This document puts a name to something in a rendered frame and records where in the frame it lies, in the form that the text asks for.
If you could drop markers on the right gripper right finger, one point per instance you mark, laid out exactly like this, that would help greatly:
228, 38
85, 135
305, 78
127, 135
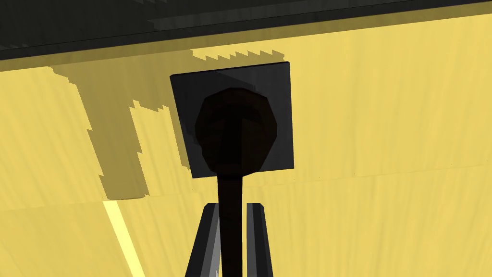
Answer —
256, 246

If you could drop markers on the yellow door leaf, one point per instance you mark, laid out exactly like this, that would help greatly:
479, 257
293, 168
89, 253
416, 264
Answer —
384, 154

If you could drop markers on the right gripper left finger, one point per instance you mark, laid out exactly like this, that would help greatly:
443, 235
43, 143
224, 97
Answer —
203, 246

